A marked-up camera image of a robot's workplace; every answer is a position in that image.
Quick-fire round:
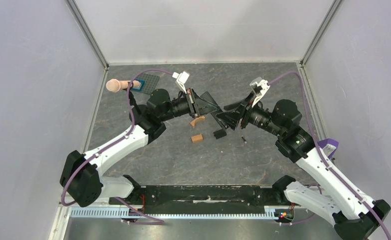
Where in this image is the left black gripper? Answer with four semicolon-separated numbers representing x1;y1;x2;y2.
160;88;220;122

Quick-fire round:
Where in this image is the black battery cover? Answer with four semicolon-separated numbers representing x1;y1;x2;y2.
213;129;227;140

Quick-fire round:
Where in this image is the black remote control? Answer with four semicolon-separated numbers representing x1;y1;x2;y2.
201;98;228;130

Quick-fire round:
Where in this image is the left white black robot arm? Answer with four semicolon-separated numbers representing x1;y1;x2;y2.
59;88;222;208

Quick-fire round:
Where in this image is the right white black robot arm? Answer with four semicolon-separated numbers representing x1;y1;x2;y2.
217;95;391;240

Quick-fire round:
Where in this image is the curved wooden arch block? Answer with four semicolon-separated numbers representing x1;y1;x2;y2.
189;116;206;129

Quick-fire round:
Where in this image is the small wooden rectangular block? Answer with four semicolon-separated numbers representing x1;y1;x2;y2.
191;134;204;143

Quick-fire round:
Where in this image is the blue square block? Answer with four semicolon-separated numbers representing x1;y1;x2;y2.
131;79;145;92

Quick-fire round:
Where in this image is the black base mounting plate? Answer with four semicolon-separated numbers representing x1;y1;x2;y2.
124;175;292;215

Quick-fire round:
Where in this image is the beige wooden peg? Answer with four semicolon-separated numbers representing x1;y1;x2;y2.
105;78;133;93

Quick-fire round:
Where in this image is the purple plastic holder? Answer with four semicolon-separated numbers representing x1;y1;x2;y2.
318;138;339;160

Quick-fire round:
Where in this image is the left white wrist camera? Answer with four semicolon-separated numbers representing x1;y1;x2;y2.
172;71;190;94

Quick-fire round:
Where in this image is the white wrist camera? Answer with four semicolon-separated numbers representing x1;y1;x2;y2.
249;77;270;108
172;71;190;94

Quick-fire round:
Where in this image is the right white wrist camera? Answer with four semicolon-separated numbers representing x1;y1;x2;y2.
249;77;270;108

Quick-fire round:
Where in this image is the grey studded base plate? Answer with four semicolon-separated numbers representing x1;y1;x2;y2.
136;73;160;95

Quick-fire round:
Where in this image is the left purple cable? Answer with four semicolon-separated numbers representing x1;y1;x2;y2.
60;68;175;208

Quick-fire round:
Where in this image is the purple cable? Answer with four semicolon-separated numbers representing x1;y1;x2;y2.
60;68;175;208
268;70;391;240

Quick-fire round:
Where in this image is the white slotted cable duct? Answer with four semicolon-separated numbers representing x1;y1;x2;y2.
70;207;279;220

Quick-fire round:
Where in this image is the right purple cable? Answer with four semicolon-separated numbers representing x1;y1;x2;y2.
268;70;391;240

